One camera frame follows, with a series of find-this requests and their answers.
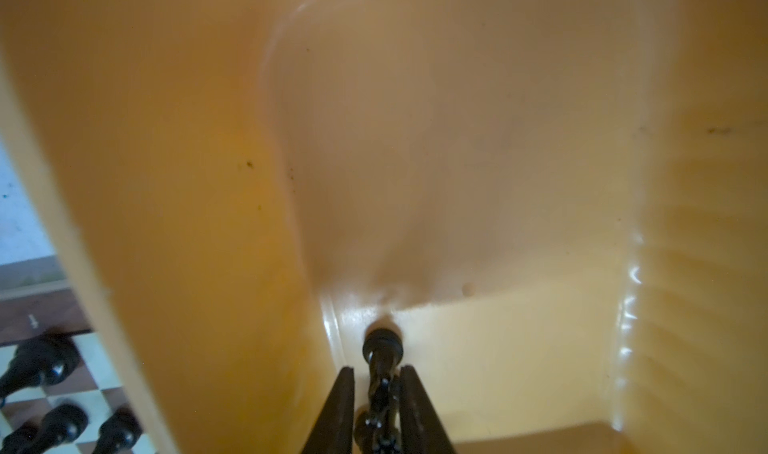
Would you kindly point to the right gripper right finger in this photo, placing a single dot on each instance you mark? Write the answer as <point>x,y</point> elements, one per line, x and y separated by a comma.
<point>422,430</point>

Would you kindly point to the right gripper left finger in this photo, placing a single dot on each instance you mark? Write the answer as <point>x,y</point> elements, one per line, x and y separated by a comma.
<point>332,432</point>

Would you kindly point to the black chess piece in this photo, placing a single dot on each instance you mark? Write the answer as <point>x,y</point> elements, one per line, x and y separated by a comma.
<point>375,428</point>

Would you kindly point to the wooden chess board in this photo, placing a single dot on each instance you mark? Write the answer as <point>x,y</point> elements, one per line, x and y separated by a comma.
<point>59,390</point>

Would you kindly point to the yellow plastic bin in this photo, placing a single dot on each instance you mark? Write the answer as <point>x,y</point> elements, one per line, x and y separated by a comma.
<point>560,204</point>

